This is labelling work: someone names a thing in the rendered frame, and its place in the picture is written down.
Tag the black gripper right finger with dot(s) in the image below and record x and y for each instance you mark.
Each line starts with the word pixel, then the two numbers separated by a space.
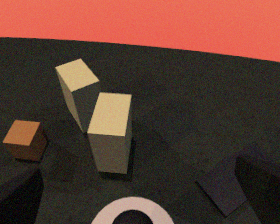
pixel 260 182

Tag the beige rectangular block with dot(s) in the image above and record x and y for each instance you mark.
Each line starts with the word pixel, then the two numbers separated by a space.
pixel 110 132
pixel 81 89

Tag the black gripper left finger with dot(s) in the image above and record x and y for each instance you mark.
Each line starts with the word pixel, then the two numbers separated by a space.
pixel 20 198

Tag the small brown cube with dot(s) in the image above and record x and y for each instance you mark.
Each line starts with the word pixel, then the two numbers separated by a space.
pixel 26 140

